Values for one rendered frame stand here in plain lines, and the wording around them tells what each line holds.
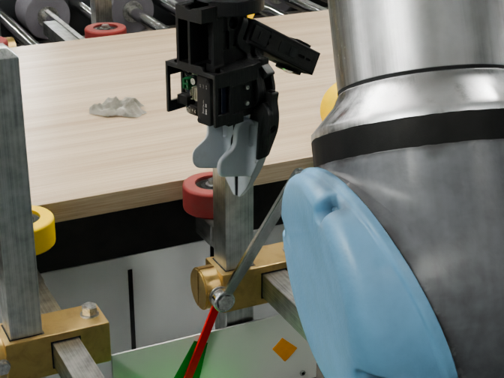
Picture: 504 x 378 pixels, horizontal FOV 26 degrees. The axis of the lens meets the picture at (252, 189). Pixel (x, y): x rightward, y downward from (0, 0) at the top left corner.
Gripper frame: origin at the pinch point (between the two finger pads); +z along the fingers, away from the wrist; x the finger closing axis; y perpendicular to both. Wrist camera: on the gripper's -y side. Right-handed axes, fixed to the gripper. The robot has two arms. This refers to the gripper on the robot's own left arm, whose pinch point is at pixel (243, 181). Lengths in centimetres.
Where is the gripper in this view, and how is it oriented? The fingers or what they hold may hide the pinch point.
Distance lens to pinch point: 113.4
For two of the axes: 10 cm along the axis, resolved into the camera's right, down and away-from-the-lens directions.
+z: 0.0, 9.2, 3.9
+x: 7.1, 2.8, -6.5
